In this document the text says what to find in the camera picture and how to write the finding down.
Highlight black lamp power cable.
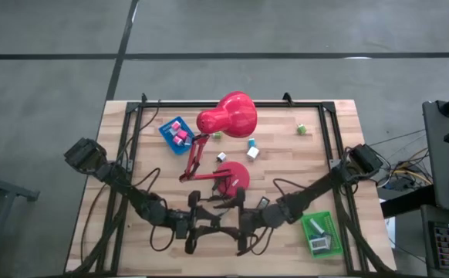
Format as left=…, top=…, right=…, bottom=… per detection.
left=203, top=195, right=236, bottom=208

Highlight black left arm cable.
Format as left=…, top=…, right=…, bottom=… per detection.
left=130, top=100, right=176, bottom=253

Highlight blue plastic basket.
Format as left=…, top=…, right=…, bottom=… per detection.
left=157, top=115, right=195, bottom=156

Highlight black metal table frame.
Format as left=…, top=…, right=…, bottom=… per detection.
left=65, top=100, right=397, bottom=277

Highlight red desk lamp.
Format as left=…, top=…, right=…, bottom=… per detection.
left=178, top=91, right=258, bottom=198

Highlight green plastic basket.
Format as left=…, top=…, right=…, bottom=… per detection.
left=299, top=210, right=344, bottom=259

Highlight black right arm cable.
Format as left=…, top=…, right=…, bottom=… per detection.
left=236, top=177, right=307, bottom=257

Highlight tangled cable bundle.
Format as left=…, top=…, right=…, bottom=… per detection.
left=378, top=129, right=434, bottom=192

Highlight brown cable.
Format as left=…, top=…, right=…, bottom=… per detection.
left=79, top=181, right=110, bottom=266

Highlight grey metal table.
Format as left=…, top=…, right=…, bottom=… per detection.
left=0, top=168, right=40, bottom=278

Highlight black side desk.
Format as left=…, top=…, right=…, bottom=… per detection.
left=380, top=86, right=449, bottom=278

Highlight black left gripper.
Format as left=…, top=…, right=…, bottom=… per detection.
left=167, top=189, right=226, bottom=256

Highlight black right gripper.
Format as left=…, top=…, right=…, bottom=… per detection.
left=212, top=187, right=292, bottom=256

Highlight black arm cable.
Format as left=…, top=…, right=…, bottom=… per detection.
left=236, top=177, right=307, bottom=257
left=130, top=100, right=176, bottom=253

